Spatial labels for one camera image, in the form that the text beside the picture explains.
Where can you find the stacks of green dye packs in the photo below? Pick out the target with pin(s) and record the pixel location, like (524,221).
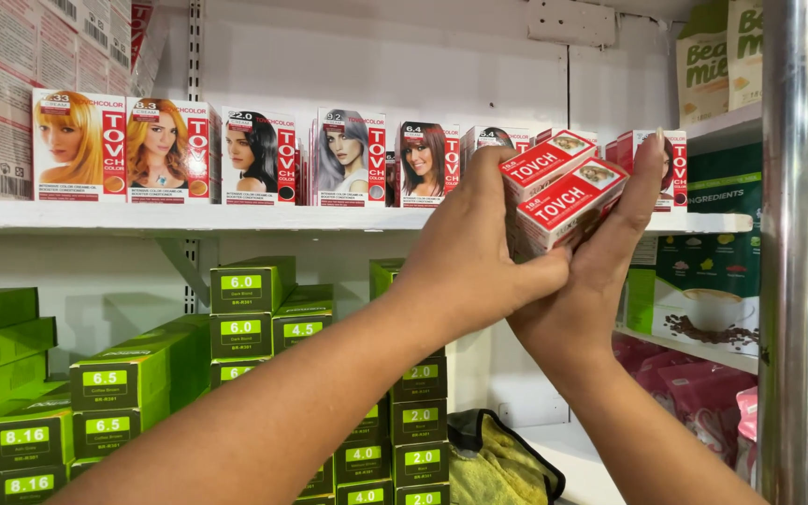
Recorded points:
(130,379)

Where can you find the shiny metal pole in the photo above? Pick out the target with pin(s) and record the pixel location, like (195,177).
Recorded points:
(788,245)

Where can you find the stack of large dye cartons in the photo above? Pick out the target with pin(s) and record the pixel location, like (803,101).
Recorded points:
(18,70)

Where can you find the person's right hand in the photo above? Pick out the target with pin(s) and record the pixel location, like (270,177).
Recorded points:
(586,308)

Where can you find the slotted white wall rail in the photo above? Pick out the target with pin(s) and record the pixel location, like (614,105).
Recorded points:
(195,49)

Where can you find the yellow cloth with black edge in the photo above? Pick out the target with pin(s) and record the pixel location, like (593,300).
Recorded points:
(495,463)

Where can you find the red white hair dye box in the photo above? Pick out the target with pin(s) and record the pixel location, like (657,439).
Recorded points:
(565,203)
(544,163)

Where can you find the low white shelf board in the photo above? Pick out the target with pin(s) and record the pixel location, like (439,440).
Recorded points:
(572,463)

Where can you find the white shelf bracket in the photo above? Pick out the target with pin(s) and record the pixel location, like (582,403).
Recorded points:
(183,270)

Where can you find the person's right fingers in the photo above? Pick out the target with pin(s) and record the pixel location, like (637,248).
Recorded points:
(646,179)

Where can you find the person's left hand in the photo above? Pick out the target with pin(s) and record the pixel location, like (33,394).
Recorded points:
(467,259)

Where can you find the row of portrait hair colour boxes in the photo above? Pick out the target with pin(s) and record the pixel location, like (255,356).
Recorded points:
(165,151)

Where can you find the white wall plate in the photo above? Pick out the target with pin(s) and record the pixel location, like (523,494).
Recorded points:
(571,21)

